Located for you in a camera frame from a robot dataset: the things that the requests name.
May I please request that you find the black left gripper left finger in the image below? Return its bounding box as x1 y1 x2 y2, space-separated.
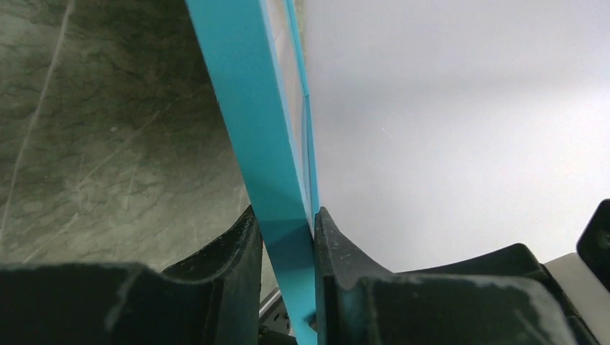
1 208 262 344

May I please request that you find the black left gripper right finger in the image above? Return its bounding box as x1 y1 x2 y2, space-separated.
314 208 600 344

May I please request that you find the blue picture frame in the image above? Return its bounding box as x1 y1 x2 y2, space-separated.
187 1 317 344

